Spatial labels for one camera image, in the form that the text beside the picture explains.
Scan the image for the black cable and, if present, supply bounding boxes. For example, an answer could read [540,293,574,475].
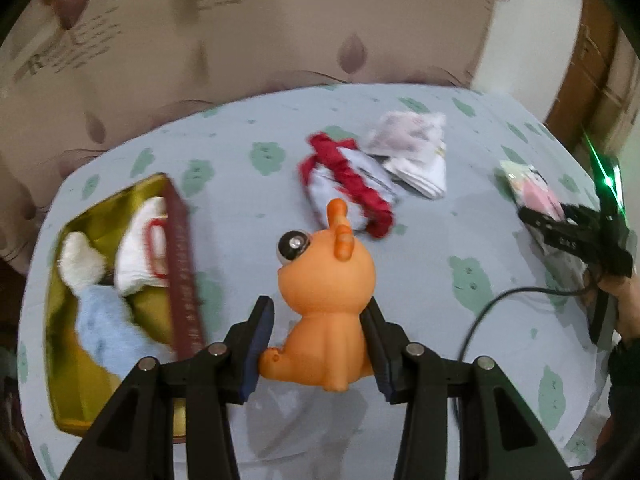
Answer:
[450,286,601,421]

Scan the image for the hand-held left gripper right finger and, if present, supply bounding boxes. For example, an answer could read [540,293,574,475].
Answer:
[361,300,573,480]

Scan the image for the person's right forearm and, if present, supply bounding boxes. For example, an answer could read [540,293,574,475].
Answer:
[597,334,640,461]

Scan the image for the blue fluffy towel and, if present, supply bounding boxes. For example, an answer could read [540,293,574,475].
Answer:
[75,284,176,378]

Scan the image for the beige leaf print curtain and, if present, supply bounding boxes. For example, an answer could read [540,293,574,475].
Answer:
[0,0,511,271]

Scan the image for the white sock with red trim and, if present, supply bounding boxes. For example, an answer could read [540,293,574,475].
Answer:
[114,196,171,297]

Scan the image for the person's right hand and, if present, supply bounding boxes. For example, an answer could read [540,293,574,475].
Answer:
[597,270,640,342]

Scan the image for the pink and teal wipes packet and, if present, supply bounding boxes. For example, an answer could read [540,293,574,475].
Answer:
[496,160,596,306]

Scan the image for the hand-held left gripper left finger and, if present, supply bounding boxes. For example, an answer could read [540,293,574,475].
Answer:
[60,296,276,480]

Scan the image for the white socks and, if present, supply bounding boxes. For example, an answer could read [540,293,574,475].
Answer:
[362,111,447,158]

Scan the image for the white plush toy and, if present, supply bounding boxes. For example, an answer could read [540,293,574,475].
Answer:
[56,231,108,293]

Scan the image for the red and gold tin box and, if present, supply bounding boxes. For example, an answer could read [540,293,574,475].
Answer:
[44,173,208,443]

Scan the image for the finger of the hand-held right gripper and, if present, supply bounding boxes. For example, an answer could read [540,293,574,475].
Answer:
[517,206,568,243]
[560,201,603,231]

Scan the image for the white cloth with red ruffle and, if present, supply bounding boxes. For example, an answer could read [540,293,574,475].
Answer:
[298,132,401,240]

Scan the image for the orange toy deer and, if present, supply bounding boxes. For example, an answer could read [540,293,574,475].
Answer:
[259,198,377,393]

